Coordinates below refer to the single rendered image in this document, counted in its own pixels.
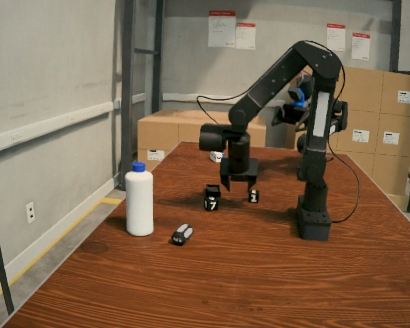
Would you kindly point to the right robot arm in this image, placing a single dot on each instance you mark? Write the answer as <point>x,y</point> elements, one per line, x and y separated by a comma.
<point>338,122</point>

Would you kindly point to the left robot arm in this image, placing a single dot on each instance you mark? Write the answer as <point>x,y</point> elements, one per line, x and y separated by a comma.
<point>213,137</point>

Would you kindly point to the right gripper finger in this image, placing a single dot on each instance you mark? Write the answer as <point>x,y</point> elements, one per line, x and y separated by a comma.
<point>304,118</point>
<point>278,114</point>

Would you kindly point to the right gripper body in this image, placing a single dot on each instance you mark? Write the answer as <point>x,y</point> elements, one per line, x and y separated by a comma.
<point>295,110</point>

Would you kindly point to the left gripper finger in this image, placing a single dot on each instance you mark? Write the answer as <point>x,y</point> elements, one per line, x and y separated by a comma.
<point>249,186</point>
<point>223,181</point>

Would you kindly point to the small white box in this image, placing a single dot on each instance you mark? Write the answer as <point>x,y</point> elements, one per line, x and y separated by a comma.
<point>216,156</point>

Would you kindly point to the white bottle with blue cap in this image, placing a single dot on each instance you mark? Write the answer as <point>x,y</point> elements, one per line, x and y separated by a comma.
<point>139,200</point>

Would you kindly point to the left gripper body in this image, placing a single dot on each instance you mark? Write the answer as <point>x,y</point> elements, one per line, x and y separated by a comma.
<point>239,170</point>

